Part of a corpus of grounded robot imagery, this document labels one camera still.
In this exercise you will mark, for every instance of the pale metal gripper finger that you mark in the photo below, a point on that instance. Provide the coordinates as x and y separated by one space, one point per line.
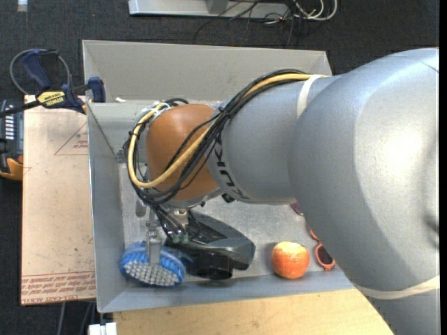
153 250

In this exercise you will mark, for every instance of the blue round brush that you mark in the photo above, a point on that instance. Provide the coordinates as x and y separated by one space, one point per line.
139 264

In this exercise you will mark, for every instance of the black plastic stapler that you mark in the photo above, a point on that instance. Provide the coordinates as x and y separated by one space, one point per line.
227 248

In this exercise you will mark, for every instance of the grey metal bin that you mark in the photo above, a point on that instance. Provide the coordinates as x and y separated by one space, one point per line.
244 222

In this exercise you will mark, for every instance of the brown cardboard board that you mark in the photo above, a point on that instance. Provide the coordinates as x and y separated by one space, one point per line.
52 204

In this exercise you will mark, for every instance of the pink small object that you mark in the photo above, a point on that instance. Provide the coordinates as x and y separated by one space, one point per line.
297 209

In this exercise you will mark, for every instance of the orange fruit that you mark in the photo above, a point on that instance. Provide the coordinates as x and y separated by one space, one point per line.
290 261

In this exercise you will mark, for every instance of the orange sunglasses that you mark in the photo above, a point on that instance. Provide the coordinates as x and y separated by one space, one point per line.
323 257

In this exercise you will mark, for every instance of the black cylinder on white bracket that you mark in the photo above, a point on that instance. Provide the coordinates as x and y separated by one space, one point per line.
228 197

